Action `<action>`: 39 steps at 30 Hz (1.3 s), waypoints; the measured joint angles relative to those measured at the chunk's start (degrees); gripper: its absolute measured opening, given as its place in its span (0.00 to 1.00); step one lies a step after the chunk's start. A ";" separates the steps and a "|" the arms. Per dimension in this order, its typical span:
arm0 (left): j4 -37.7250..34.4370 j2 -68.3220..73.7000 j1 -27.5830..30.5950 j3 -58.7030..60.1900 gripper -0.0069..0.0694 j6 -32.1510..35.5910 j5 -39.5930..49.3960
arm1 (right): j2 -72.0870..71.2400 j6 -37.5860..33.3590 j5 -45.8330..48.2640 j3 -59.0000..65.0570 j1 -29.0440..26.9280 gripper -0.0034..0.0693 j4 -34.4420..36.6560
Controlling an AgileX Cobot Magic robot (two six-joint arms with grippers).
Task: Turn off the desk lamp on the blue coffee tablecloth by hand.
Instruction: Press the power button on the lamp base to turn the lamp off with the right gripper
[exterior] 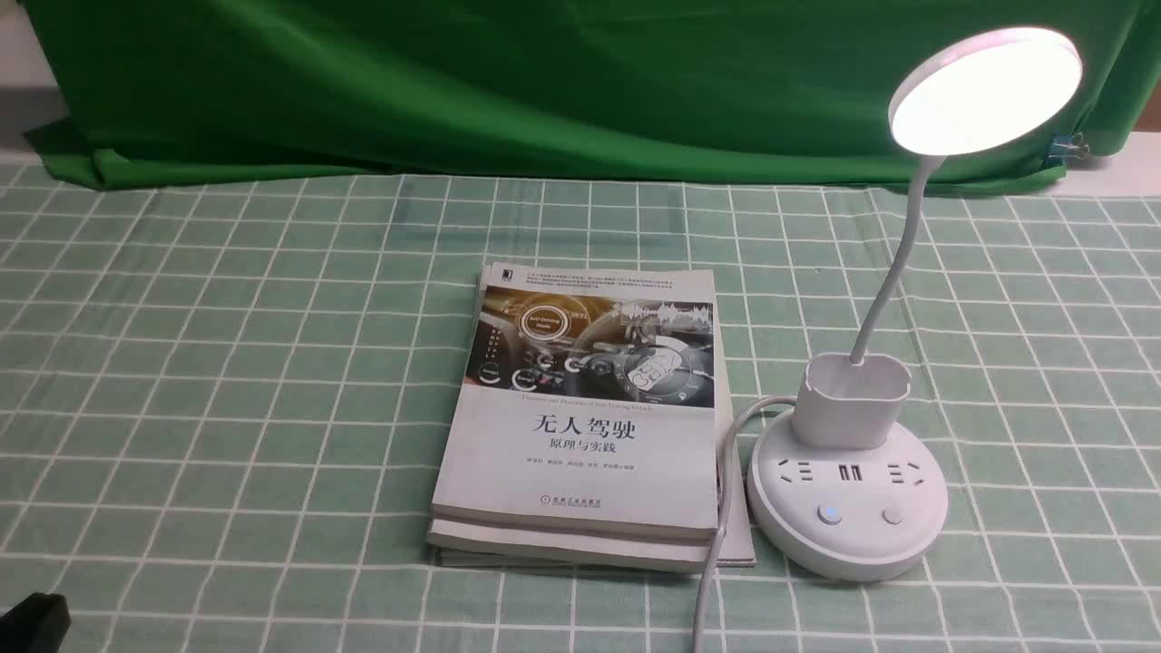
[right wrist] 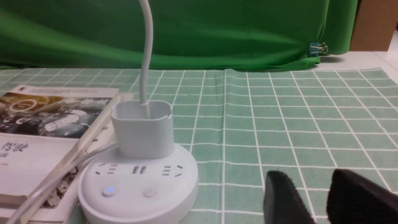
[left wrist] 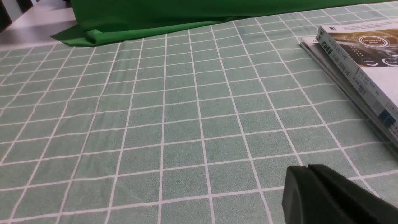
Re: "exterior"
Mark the white desk lamp with sockets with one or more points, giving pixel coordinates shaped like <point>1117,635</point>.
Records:
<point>837,483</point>

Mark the top book self-driving cover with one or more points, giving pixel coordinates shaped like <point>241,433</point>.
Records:
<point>587,404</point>

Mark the green checkered tablecloth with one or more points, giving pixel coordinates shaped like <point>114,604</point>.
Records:
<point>223,409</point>

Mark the green backdrop cloth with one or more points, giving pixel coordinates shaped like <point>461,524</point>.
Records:
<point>167,93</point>

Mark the blue binder clip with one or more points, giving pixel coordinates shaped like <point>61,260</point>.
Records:
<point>1063,148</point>

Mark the black object bottom left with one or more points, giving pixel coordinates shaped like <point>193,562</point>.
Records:
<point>37,624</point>

